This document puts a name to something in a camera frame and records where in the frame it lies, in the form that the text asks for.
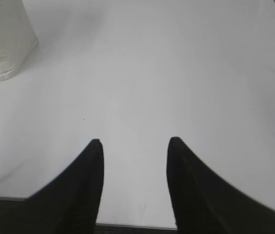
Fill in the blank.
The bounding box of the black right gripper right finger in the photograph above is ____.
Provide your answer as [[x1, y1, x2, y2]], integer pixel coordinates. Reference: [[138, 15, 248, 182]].
[[167, 137, 275, 234]]

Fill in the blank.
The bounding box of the cream fabric zipper bag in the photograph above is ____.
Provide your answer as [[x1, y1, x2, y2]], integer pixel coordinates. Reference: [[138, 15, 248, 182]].
[[0, 0, 38, 81]]

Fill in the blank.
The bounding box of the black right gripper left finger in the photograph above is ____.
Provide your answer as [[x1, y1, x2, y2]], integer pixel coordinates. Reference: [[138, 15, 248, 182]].
[[0, 139, 103, 234]]

